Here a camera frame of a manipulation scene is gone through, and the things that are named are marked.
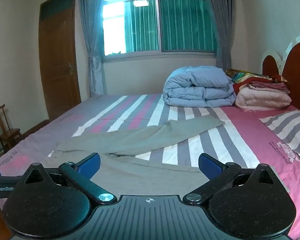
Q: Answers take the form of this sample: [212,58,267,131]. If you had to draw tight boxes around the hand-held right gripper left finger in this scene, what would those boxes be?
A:
[21,152,117,204]

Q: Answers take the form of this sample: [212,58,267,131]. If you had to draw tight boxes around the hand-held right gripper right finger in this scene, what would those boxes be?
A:
[183,152,282,206]

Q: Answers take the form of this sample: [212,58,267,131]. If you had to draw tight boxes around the grey pants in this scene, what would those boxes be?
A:
[48,116,226,197]

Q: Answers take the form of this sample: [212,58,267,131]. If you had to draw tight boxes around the striped pink bed sheet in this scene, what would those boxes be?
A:
[0,94,300,240]

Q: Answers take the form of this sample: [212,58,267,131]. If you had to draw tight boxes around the dark wooden chair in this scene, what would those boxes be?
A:
[0,104,22,153]

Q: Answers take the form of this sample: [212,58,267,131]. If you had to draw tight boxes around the folded light blue duvet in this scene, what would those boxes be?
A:
[163,66,237,108]

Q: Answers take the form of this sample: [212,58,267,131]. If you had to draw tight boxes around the folded pale pink blanket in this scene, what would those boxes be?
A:
[235,85,293,110]

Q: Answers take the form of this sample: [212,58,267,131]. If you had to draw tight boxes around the striped pillow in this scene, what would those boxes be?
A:
[259,109,300,168]

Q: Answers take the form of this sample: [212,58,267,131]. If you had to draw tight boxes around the folded red cloth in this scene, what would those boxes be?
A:
[233,76,291,94]

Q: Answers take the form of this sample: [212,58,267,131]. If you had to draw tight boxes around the brown wooden door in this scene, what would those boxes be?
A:
[38,0,82,122]

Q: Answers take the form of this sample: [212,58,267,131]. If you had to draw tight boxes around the brown wooden headboard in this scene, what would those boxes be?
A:
[262,41,300,111]

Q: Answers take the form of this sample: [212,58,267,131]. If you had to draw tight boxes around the grey curtain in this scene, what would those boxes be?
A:
[77,0,108,97]
[204,0,237,72]

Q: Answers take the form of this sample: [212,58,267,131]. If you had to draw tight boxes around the window with green glass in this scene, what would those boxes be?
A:
[102,0,218,57]

